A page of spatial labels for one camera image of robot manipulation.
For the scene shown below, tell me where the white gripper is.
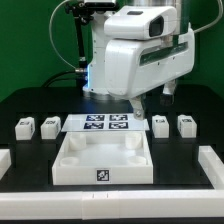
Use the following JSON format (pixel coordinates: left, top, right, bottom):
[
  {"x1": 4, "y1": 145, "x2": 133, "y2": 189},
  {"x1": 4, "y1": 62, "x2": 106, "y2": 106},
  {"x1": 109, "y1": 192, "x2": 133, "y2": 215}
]
[{"x1": 105, "y1": 29, "x2": 195, "y2": 119}]

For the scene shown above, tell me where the white square table top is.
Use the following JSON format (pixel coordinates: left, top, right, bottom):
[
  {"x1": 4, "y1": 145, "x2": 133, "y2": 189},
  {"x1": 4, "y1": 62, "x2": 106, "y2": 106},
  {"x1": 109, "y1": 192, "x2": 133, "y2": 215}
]
[{"x1": 52, "y1": 131, "x2": 153, "y2": 185}]

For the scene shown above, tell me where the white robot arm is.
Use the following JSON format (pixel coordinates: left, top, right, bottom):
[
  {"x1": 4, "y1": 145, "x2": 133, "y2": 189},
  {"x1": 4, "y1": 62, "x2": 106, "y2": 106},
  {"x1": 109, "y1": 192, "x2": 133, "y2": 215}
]
[{"x1": 84, "y1": 0, "x2": 195, "y2": 119}]

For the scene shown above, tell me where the marker sheet with tags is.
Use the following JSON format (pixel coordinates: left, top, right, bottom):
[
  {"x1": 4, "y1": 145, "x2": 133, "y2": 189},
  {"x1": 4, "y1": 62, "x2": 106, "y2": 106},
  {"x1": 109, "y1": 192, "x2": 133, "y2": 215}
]
[{"x1": 62, "y1": 113, "x2": 149, "y2": 132}]

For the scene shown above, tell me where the white right fence piece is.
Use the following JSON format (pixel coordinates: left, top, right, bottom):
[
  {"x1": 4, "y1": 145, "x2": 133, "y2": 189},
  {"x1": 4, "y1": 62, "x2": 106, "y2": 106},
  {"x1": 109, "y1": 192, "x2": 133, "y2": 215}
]
[{"x1": 198, "y1": 146, "x2": 224, "y2": 190}]

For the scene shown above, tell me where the white fence piece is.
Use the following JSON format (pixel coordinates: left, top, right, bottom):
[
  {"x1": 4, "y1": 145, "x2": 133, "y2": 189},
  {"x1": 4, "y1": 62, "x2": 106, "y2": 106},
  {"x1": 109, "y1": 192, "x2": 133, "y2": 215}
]
[
  {"x1": 0, "y1": 149, "x2": 11, "y2": 180},
  {"x1": 198, "y1": 146, "x2": 224, "y2": 190}
]

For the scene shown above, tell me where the white left fence piece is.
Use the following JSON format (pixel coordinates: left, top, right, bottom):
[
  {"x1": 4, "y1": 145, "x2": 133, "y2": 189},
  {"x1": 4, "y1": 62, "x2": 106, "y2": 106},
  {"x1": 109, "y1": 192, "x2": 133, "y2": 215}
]
[{"x1": 0, "y1": 149, "x2": 11, "y2": 180}]

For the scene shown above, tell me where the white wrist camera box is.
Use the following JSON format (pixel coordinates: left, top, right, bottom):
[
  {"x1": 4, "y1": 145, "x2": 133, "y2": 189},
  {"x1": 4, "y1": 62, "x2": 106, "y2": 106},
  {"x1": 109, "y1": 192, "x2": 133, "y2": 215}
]
[{"x1": 104, "y1": 6, "x2": 177, "y2": 40}]

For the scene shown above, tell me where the black cable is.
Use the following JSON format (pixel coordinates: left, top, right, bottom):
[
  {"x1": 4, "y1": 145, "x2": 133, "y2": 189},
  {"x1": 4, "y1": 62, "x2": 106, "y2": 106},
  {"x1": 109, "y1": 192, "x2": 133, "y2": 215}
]
[{"x1": 42, "y1": 69, "x2": 88, "y2": 89}]

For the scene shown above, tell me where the grey cable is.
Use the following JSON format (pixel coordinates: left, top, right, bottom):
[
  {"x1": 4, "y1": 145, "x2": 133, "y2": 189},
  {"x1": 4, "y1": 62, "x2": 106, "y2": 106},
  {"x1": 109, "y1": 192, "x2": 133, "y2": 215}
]
[{"x1": 48, "y1": 0, "x2": 88, "y2": 74}]

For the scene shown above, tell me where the black camera on stand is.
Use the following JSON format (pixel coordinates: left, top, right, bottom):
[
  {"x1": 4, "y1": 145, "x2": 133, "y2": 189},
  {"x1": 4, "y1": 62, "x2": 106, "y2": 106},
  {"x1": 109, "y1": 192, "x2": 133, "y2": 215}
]
[{"x1": 65, "y1": 0, "x2": 119, "y2": 24}]

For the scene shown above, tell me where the white front fence wall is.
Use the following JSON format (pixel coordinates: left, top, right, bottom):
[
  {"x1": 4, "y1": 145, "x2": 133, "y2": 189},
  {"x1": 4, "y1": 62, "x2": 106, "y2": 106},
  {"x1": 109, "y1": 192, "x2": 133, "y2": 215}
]
[{"x1": 0, "y1": 190, "x2": 224, "y2": 220}]

